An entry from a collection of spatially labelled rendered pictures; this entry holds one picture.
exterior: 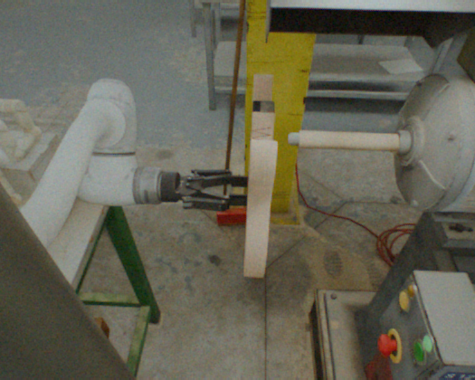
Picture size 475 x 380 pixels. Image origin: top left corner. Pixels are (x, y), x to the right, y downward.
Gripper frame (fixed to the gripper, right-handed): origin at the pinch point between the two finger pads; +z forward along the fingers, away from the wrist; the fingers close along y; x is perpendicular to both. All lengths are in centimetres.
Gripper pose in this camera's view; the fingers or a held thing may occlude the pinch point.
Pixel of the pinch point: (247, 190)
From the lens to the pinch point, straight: 83.7
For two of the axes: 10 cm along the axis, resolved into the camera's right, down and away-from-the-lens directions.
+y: -0.5, 6.0, -8.0
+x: 0.2, -8.0, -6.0
